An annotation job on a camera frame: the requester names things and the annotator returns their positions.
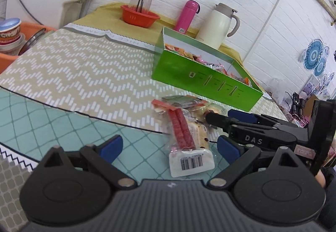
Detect orange plastic basin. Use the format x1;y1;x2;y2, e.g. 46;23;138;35
0;22;57;75

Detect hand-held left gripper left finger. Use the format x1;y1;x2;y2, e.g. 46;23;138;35
43;134;137;188

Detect metal lid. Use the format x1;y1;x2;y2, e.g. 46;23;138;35
18;28;48;55

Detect person's right hand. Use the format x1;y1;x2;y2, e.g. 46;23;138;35
315;169;327;187

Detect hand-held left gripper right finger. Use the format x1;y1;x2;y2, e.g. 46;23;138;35
209;136;307;188

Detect white cake packet red dots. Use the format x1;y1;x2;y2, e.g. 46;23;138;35
184;114;210;150

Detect white thermal jug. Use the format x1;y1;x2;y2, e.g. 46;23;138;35
196;3;240;50

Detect red sausage packet white header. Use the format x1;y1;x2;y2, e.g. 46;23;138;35
168;107;215;178

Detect green cardboard box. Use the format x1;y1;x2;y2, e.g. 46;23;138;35
151;26;264;112

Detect yellow tablecloth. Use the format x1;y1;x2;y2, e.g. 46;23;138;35
71;2;244;65

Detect orange-edged clear cake packet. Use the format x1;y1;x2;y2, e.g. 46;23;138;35
207;61;252;87

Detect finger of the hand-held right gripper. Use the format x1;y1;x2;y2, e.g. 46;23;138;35
227;109;300;128
205;112;253;130

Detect red plastic basket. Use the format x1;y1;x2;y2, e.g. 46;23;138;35
120;5;161;28

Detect instant noodle cup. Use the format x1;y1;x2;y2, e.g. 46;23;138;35
0;17;22;45

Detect clear round pastry packet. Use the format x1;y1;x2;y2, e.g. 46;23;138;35
199;105;227;130

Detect pink thermos bottle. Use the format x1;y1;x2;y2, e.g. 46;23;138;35
174;0;200;33

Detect black charger cables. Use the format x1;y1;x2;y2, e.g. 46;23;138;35
285;92;313;117

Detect orange fruit chip packet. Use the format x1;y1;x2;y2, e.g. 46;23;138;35
165;43;196;59

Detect blue round wall decorations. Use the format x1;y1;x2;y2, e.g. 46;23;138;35
298;38;336;78

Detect white wall conduit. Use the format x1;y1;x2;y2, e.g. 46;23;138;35
243;0;292;62

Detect red-edged clear snack packet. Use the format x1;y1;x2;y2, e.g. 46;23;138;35
152;95;208;114

